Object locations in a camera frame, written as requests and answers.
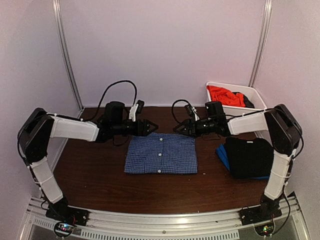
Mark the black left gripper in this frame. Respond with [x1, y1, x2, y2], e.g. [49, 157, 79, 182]
[111, 119, 158, 137]

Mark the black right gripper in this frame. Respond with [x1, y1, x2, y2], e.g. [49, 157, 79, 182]
[173, 119, 217, 139]

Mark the blue checked button shirt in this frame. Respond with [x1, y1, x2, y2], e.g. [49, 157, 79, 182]
[124, 133, 198, 175]

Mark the orange garment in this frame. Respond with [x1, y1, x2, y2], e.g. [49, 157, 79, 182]
[206, 85, 240, 107]

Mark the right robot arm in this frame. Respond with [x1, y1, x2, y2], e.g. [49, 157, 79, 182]
[173, 101, 304, 221]

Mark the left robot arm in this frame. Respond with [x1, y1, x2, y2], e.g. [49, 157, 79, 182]
[17, 100, 159, 222]

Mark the white plastic laundry bin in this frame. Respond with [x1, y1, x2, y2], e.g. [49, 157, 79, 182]
[206, 81, 267, 116]

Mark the folded blue garment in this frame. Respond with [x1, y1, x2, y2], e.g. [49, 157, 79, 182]
[215, 144, 269, 180]

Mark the dark garment in bin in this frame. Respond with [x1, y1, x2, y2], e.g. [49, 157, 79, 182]
[232, 92, 255, 109]

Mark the folded black garment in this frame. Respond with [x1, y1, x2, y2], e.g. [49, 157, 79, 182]
[223, 137, 274, 179]

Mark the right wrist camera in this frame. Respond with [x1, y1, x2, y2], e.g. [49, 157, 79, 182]
[184, 104, 200, 121]

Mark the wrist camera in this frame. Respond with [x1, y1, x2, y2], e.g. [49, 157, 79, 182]
[184, 104, 200, 121]
[128, 100, 145, 122]

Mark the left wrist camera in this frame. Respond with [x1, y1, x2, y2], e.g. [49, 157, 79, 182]
[128, 100, 145, 122]

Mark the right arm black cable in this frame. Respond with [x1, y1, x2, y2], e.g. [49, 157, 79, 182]
[171, 99, 191, 126]

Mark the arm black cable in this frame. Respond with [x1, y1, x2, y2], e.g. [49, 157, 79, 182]
[171, 99, 191, 126]
[84, 80, 138, 123]

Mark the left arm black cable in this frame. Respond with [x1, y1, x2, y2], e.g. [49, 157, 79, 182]
[84, 80, 138, 123]

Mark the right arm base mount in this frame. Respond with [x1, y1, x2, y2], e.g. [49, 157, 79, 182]
[238, 205, 282, 237]

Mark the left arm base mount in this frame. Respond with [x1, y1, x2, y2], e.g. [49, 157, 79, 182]
[45, 206, 89, 239]

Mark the aluminium front rail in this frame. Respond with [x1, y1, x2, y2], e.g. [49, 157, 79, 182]
[18, 194, 312, 240]

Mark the right aluminium corner post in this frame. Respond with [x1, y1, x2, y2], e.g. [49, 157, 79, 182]
[248, 0, 273, 88]

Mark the aluminium corner post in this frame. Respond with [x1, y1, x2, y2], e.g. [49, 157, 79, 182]
[248, 0, 273, 88]
[52, 0, 84, 111]

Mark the left aluminium corner post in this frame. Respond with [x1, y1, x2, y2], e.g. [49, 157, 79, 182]
[52, 0, 84, 111]

